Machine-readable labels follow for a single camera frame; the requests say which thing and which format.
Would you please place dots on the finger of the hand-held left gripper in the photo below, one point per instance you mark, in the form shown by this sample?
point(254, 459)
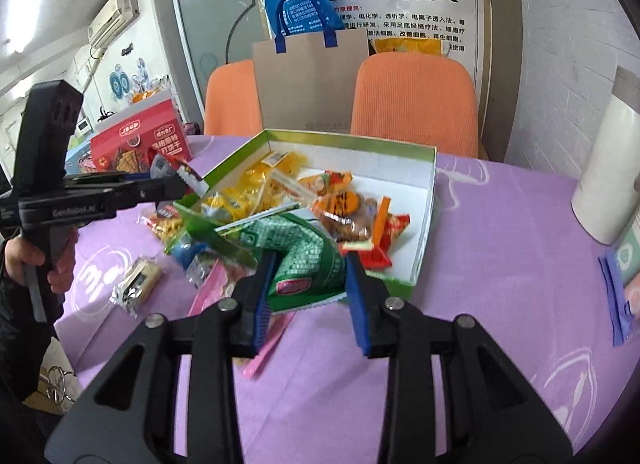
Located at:
point(155, 190)

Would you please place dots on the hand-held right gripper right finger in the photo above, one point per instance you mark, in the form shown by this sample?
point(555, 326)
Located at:
point(357, 304)

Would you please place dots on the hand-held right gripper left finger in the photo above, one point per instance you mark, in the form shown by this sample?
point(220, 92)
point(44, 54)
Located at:
point(262, 304)

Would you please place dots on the red white snack packet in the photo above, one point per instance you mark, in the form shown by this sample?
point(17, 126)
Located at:
point(185, 176)

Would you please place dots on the green snack packet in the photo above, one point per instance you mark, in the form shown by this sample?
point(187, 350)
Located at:
point(300, 254)

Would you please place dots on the pile of assorted snack packets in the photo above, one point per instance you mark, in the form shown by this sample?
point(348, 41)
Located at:
point(340, 209)

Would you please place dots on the green cardboard box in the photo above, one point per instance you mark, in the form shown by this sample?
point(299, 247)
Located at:
point(420, 224)

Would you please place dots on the person's left forearm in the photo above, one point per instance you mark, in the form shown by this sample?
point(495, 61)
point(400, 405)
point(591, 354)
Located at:
point(20, 344)

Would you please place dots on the person's left hand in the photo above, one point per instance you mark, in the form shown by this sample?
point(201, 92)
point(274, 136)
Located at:
point(62, 264)

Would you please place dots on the yellow waffle cookie packet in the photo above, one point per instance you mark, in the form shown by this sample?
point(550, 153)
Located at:
point(167, 226)

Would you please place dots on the red cracker box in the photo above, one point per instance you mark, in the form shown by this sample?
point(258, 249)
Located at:
point(135, 144)

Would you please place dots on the pink snack packet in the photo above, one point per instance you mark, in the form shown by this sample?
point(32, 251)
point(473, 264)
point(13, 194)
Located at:
point(212, 291)

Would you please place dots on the blue snack packet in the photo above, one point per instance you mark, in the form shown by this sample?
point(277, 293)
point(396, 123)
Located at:
point(185, 251)

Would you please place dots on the clear pale cracker packet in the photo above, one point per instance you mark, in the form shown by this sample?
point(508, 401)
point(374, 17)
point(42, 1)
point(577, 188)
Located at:
point(140, 279)

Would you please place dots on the orange chair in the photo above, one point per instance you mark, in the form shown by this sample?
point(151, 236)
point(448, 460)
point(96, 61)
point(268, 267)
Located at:
point(230, 99)
point(415, 104)

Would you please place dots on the white air conditioner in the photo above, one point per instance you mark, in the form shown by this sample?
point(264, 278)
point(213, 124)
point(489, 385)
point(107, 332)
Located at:
point(112, 19)

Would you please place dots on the purple tablecloth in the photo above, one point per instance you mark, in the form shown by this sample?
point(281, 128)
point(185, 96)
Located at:
point(500, 254)

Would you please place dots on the brown paper bag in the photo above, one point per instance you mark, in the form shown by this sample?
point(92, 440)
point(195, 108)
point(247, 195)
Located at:
point(305, 84)

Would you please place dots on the frosted glass door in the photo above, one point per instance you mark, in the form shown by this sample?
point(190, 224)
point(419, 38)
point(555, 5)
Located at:
point(210, 4)

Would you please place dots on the blue wall decal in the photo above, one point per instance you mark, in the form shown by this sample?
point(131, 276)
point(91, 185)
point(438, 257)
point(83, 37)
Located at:
point(125, 79)

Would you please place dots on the chrome metal frame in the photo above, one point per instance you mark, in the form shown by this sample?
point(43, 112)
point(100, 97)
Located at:
point(57, 384)

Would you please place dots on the white wall poster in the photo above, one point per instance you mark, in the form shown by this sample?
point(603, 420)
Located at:
point(425, 9)

